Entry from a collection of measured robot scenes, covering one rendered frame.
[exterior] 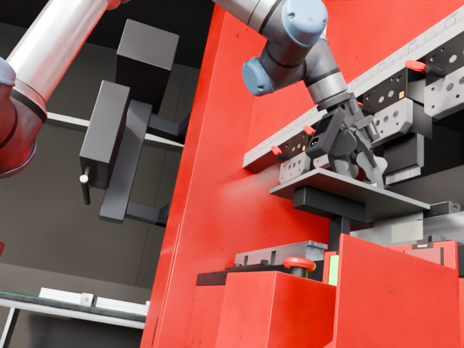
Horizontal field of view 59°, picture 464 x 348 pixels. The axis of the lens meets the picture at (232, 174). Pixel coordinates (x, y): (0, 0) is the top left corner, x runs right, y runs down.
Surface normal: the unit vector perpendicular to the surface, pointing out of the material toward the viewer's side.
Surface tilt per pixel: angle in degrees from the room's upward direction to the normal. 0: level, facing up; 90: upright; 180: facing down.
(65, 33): 96
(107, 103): 90
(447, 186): 90
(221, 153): 90
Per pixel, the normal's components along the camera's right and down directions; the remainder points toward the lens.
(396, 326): 0.49, -0.22
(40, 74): 0.77, 0.05
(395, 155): -0.90, -0.28
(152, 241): 0.17, -0.31
